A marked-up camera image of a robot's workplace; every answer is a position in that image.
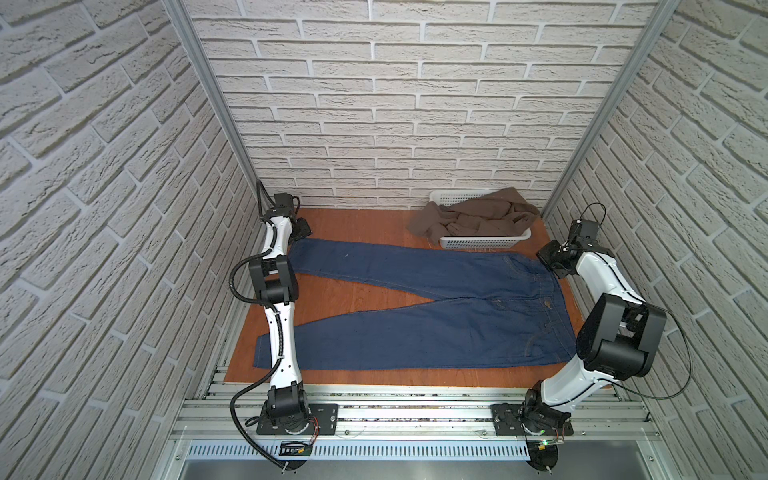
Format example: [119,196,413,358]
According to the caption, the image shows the blue denim jeans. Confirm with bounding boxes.
[289,239,576,371]

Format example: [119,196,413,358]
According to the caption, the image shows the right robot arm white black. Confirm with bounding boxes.
[519,219,667,436]

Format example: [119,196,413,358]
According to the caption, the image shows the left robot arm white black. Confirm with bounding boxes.
[248,193,310,435]

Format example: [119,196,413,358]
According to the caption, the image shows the brown trousers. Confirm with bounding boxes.
[407,187,540,246]

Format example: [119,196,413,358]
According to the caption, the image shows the white plastic laundry basket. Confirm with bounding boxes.
[429,189,532,250]

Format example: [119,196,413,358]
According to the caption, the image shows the black corrugated cable left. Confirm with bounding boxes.
[227,179,301,472]

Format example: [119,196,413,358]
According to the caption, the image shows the thin black cable right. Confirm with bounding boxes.
[563,201,694,402]

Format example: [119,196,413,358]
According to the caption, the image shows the aluminium mounting rail frame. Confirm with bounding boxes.
[151,366,681,479]

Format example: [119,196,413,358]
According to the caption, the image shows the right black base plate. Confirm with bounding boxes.
[490,403,574,437]

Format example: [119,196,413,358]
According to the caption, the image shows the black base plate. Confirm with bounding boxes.
[256,403,339,436]
[490,403,574,437]

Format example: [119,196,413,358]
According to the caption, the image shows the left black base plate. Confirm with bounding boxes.
[256,403,339,436]

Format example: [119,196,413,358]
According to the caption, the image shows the left corner aluminium post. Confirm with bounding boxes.
[164,0,266,214]

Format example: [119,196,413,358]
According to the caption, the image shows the corner aluminium post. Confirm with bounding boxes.
[542,0,680,220]
[164,0,266,214]

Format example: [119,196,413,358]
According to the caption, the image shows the right corner aluminium post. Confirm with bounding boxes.
[542,0,680,220]

